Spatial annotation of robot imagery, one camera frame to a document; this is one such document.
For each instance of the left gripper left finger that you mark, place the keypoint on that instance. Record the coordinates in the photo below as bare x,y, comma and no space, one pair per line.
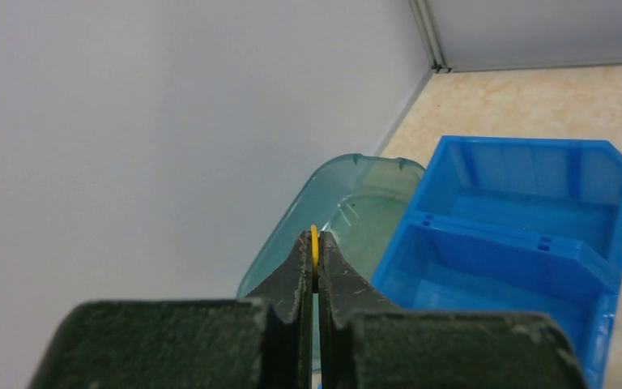
262,340

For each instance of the blue three-compartment plastic bin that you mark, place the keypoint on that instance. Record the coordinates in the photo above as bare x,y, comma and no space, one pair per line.
510,224

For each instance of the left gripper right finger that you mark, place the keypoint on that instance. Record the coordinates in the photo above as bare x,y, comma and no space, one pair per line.
367,341

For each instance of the teal transparent plastic tub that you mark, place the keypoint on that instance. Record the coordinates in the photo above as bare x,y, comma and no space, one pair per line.
358,199

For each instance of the right aluminium frame post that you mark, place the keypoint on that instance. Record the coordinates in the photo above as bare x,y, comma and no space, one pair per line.
429,35

